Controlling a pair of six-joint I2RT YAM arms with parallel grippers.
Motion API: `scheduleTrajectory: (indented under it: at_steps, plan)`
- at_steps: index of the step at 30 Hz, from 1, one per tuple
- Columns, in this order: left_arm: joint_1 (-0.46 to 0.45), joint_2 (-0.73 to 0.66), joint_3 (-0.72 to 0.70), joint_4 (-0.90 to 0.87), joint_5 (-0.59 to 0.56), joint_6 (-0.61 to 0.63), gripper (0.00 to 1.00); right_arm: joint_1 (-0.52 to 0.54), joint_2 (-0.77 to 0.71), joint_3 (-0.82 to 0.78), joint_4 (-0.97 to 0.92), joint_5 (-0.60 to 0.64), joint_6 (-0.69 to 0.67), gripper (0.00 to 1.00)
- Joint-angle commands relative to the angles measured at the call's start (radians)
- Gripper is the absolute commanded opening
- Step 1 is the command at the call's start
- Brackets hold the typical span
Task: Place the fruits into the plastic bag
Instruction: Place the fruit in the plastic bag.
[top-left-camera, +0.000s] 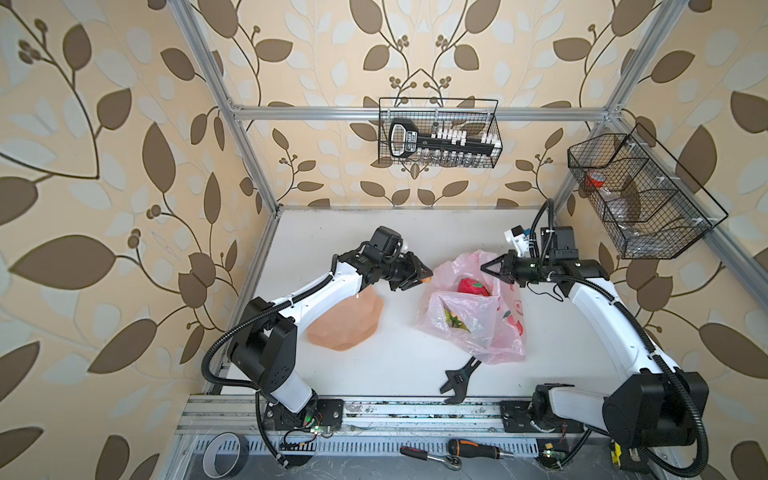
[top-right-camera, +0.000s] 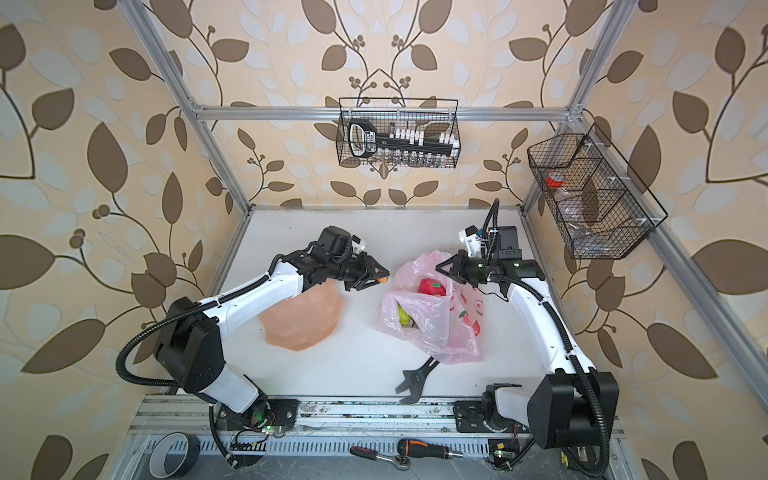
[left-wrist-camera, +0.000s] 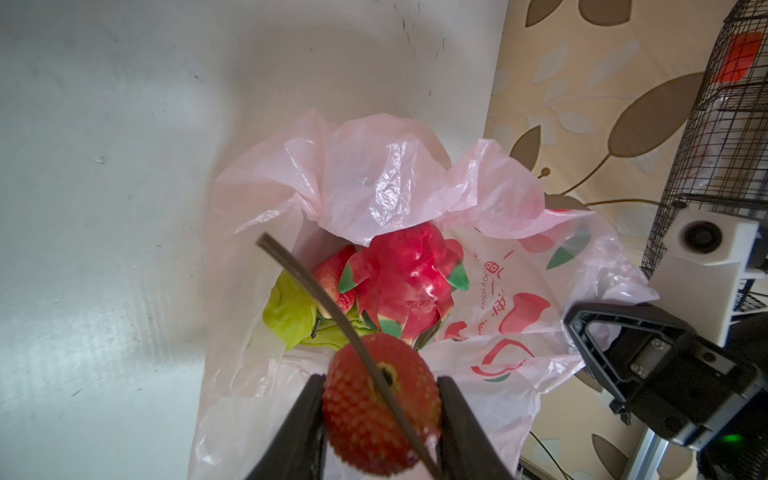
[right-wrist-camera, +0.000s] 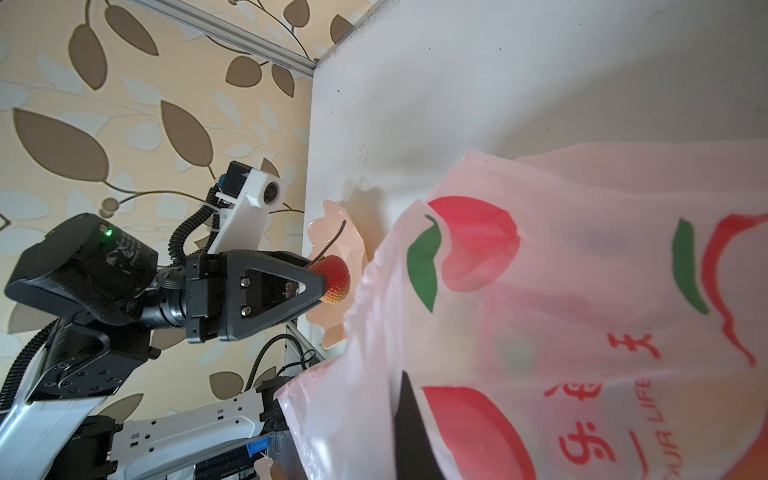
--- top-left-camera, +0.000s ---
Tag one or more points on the black wire basket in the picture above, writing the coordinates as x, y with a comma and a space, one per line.
473, 115
652, 206

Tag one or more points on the orange black screwdriver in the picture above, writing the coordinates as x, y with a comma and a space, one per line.
463, 448

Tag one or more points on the black tape roll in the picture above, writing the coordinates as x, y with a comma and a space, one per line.
225, 456

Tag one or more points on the pink plastic bag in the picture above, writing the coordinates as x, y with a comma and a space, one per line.
496, 322

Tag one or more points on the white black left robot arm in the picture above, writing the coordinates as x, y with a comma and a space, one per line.
259, 353

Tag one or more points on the yellow black tape measure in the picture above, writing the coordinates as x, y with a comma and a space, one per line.
620, 459

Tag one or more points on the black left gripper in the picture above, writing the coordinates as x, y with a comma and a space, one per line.
414, 273

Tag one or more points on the red dragon fruit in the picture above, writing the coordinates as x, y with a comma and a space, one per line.
473, 287

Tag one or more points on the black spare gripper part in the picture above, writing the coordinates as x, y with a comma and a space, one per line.
457, 382

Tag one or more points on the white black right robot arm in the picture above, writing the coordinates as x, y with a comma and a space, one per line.
658, 407

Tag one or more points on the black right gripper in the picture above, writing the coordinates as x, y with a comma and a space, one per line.
511, 258

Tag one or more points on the peach fruit plate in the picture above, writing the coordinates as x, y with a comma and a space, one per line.
348, 323

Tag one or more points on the black socket set holder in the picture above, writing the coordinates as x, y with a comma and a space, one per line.
404, 140

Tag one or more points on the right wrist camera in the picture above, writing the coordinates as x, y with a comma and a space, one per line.
523, 243

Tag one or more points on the black wire basket right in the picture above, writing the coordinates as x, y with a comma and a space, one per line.
652, 206

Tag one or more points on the black wire basket centre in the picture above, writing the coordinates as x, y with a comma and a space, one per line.
473, 115

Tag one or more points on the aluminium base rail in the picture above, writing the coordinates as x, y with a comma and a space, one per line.
369, 432

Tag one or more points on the black ratchet wrench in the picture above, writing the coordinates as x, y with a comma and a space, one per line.
451, 462

